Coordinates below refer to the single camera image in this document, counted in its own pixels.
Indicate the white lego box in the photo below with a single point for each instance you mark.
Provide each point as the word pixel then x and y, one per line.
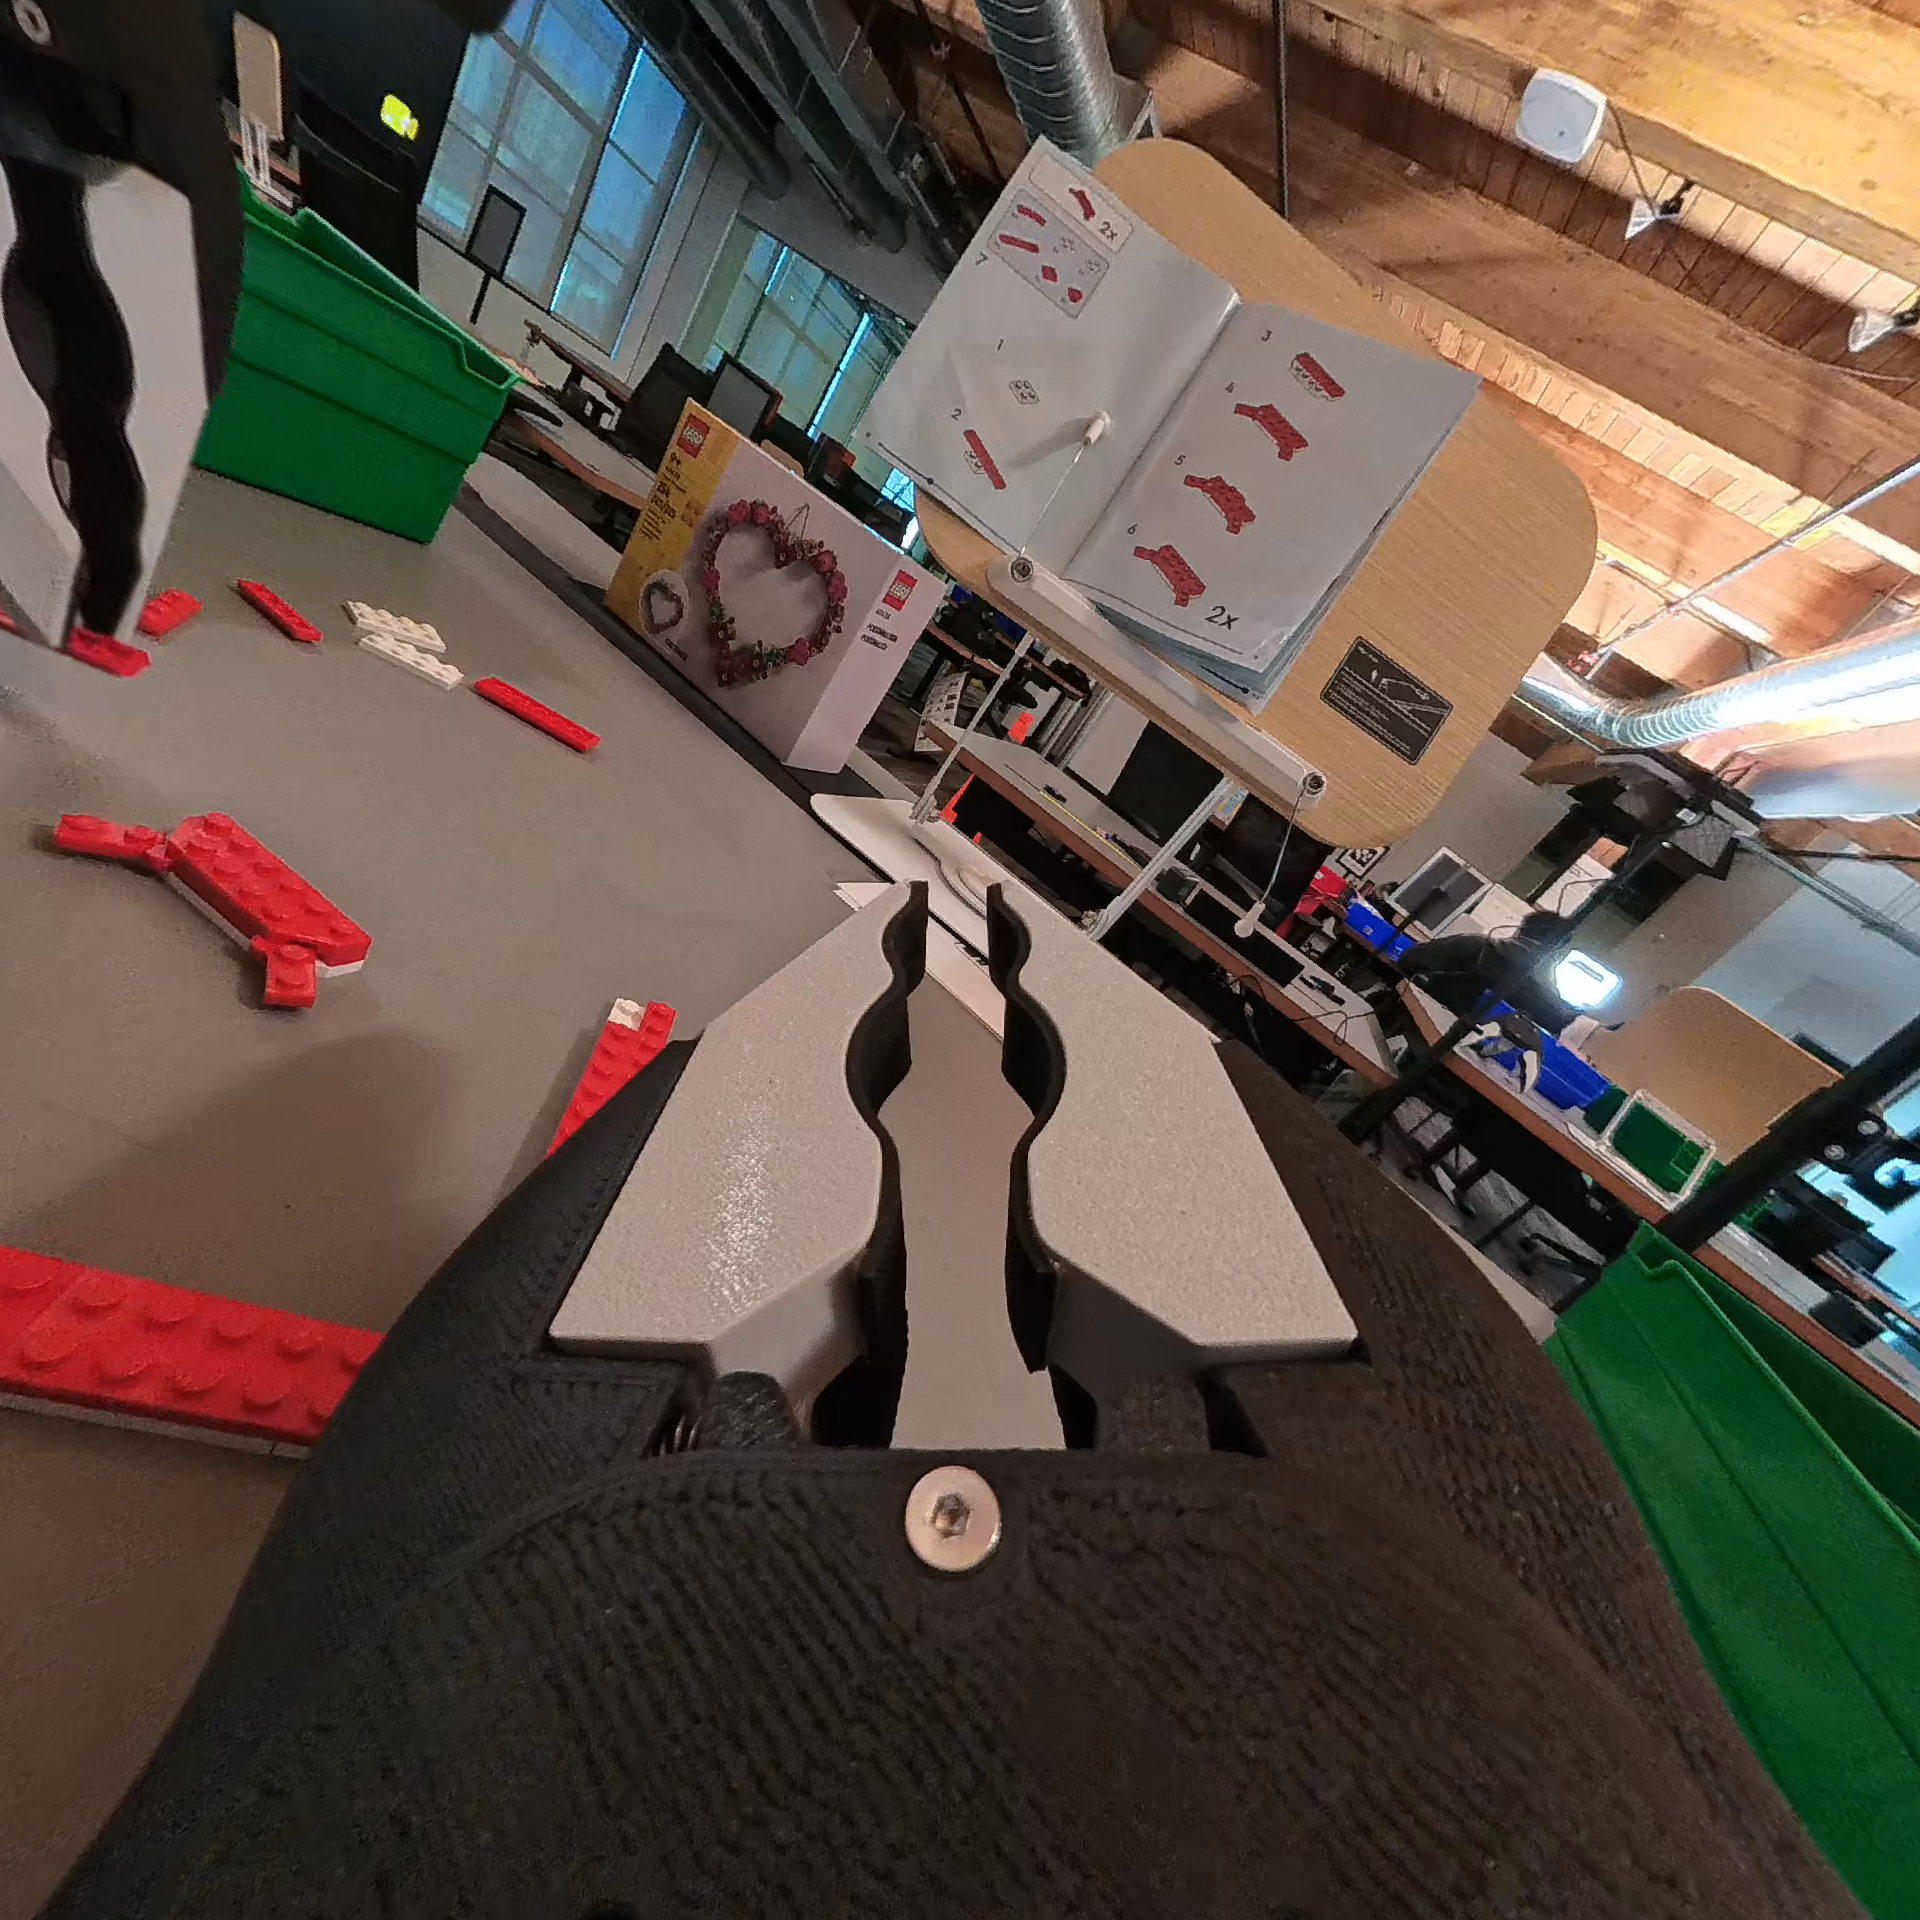
pixel 781 629

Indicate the narrow red lego plate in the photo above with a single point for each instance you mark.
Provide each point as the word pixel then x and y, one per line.
pixel 109 653

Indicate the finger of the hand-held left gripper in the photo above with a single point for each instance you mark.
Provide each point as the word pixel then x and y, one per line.
pixel 31 511
pixel 166 375

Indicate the silver spiral duct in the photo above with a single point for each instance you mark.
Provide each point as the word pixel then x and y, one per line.
pixel 1756 682
pixel 1060 77

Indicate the black power strip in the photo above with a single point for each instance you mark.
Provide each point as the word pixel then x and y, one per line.
pixel 1298 984

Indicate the black light stand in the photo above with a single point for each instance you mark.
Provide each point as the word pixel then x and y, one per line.
pixel 1785 1142

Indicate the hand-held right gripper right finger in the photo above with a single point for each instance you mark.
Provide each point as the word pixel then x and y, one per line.
pixel 1184 1200

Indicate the white lego plate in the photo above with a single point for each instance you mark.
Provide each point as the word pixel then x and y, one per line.
pixel 410 661
pixel 393 627

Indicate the blue plastic bin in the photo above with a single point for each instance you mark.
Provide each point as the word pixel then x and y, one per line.
pixel 1560 1069
pixel 1377 927

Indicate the long red lego assembly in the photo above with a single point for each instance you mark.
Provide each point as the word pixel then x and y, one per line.
pixel 166 1342

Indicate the green plastic bin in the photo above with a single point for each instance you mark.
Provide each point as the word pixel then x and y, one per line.
pixel 1770 1499
pixel 330 464
pixel 360 323

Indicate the long red lego plate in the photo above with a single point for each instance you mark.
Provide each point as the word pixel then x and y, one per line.
pixel 537 714

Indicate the red and white lego assembly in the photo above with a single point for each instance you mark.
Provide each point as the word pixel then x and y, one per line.
pixel 255 886

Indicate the studio light panel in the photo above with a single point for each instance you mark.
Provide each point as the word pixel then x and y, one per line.
pixel 1665 826

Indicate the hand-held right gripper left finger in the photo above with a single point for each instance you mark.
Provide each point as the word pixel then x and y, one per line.
pixel 735 1200

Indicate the red lego plate stack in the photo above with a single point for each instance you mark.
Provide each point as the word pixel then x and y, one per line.
pixel 617 1059

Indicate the lego instruction booklet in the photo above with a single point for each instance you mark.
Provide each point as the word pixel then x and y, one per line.
pixel 1306 495

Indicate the small green bin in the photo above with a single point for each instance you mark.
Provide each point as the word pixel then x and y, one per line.
pixel 1657 1144

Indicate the white-backed monitor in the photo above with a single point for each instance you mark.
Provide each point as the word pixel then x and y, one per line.
pixel 1436 891

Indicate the long work table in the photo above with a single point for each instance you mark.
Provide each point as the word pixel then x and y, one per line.
pixel 1576 1147
pixel 1049 786

